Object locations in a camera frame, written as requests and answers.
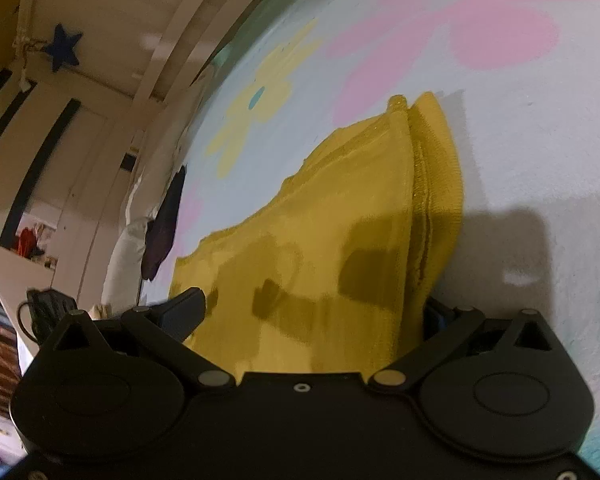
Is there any dark cloth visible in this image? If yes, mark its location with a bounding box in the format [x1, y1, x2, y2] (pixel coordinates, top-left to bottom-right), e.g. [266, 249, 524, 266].
[140, 164, 188, 282]

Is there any black bag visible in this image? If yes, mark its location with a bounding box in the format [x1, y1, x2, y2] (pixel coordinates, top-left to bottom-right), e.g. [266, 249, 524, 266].
[18, 287, 79, 346]

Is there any yellow knit sweater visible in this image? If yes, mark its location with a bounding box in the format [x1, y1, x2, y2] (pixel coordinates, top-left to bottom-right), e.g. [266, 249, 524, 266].
[170, 91, 465, 377]

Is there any blue star decoration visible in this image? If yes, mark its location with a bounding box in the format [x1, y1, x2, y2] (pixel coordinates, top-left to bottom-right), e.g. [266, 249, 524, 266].
[42, 23, 84, 74]

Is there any red cloth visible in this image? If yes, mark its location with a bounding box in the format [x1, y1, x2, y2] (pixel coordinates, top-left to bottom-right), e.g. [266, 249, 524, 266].
[16, 227, 45, 259]

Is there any wooden headboard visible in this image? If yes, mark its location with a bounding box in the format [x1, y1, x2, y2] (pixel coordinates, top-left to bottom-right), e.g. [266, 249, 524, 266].
[75, 0, 326, 311]

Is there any white pillow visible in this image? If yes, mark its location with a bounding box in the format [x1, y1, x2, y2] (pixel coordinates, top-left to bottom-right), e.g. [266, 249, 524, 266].
[100, 170, 181, 318]

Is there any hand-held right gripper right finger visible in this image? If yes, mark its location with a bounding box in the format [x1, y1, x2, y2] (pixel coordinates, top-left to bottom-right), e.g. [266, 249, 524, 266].
[367, 297, 554, 397]

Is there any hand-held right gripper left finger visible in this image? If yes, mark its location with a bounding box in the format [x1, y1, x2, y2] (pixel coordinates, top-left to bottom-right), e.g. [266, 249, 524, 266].
[54, 287, 237, 401]

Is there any flower print blanket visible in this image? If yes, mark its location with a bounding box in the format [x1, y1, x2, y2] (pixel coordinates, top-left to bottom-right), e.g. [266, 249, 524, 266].
[139, 0, 600, 463]

